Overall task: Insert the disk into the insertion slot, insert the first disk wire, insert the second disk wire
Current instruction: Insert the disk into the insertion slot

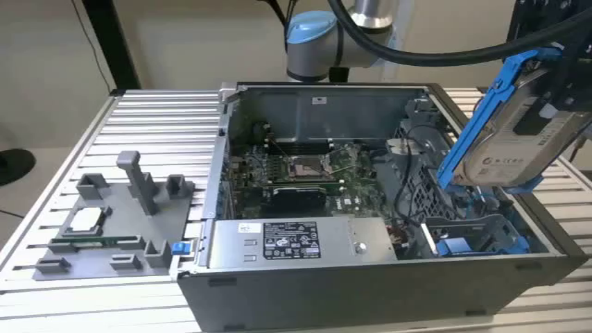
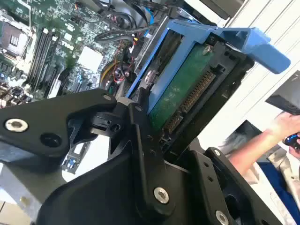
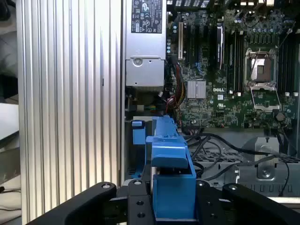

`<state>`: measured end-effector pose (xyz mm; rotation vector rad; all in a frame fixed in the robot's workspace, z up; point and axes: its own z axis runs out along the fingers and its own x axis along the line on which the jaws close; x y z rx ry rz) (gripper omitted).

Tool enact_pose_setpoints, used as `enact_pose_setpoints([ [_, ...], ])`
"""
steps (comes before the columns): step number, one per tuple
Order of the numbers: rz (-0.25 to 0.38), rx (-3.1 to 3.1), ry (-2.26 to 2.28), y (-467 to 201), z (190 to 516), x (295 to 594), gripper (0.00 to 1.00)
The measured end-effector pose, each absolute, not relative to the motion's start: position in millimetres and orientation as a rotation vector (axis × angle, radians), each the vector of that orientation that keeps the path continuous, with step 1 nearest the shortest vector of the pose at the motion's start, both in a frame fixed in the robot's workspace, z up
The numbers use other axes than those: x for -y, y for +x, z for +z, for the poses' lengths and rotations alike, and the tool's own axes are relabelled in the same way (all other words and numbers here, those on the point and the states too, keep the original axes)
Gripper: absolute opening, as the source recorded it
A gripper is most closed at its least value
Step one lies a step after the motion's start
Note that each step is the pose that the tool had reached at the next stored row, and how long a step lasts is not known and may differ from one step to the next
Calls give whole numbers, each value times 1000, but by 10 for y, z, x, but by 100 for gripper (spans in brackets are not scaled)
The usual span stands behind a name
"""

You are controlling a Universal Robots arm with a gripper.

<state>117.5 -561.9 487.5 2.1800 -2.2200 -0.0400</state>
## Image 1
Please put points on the CPU socket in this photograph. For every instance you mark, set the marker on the CPU socket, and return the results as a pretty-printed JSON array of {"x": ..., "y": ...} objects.
[{"x": 305, "y": 168}]

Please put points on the empty blue disk carrier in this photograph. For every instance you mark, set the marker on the empty blue disk carrier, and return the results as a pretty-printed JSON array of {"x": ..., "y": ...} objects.
[{"x": 453, "y": 247}]

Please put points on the green motherboard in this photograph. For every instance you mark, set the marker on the green motherboard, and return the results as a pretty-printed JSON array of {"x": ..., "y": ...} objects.
[{"x": 360, "y": 194}]

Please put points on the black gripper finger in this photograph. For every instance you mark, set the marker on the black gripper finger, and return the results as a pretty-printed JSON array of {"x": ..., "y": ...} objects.
[{"x": 532, "y": 126}]

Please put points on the black RAM slot row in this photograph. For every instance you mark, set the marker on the black RAM slot row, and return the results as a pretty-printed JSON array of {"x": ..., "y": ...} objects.
[{"x": 300, "y": 147}]

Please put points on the blue case latch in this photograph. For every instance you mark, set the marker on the blue case latch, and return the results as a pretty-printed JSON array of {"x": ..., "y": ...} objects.
[{"x": 180, "y": 249}]

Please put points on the black metal frame post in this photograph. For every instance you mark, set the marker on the black metal frame post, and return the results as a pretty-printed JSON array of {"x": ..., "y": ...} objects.
[{"x": 110, "y": 45}]

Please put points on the grey metal disk bay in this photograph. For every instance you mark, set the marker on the grey metal disk bay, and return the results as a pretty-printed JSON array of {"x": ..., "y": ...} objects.
[{"x": 416, "y": 187}]

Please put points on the green RAM stick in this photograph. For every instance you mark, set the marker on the green RAM stick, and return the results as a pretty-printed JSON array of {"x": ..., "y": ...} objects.
[{"x": 92, "y": 239}]

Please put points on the black graphics card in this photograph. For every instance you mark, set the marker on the black graphics card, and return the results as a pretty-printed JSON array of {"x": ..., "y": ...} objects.
[{"x": 296, "y": 201}]

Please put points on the hard disk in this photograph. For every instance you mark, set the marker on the hard disk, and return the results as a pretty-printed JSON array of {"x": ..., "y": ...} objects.
[{"x": 508, "y": 149}]

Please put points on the silver CPU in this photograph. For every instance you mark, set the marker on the silver CPU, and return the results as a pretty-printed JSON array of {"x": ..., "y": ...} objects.
[{"x": 85, "y": 220}]

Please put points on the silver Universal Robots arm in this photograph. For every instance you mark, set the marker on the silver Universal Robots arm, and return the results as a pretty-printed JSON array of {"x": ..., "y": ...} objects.
[{"x": 318, "y": 52}]

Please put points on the silver power supply unit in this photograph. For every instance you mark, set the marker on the silver power supply unit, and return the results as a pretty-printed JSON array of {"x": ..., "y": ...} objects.
[{"x": 230, "y": 249}]

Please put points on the black round stand base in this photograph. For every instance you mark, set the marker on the black round stand base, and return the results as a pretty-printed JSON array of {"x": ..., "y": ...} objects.
[{"x": 16, "y": 166}]

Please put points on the black open PC case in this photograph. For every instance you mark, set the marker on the black open PC case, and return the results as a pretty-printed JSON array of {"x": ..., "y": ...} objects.
[{"x": 324, "y": 295}]

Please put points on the grey parts rack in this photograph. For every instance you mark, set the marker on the grey parts rack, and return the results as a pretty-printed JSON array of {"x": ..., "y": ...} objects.
[{"x": 114, "y": 208}]

